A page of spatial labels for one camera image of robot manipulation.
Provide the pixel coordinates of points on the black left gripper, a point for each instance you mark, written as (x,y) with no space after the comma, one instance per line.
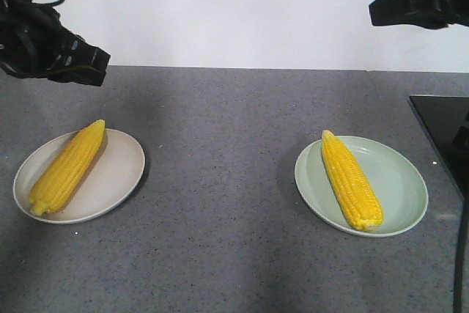
(34,44)

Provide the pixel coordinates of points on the yellow corn cob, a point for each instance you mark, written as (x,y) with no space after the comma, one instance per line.
(356,197)
(57,184)

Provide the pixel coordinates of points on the beige round plate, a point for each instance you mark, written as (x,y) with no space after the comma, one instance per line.
(115,173)

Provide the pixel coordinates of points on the pale green round plate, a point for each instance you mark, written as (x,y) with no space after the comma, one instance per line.
(396,182)

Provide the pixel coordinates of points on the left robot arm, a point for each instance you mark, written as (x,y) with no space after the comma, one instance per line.
(34,44)

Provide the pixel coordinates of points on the black induction cooktop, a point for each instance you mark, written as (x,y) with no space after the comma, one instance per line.
(444,121)

